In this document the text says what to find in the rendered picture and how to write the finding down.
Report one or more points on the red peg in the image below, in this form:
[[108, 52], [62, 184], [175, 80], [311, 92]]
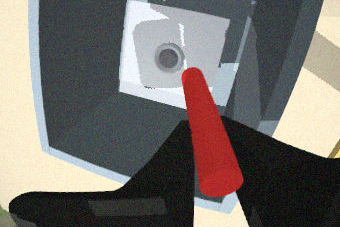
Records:
[[217, 169]]

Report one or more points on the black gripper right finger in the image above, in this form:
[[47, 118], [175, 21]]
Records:
[[283, 186]]

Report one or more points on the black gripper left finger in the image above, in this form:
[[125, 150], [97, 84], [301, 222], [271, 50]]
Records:
[[160, 194]]

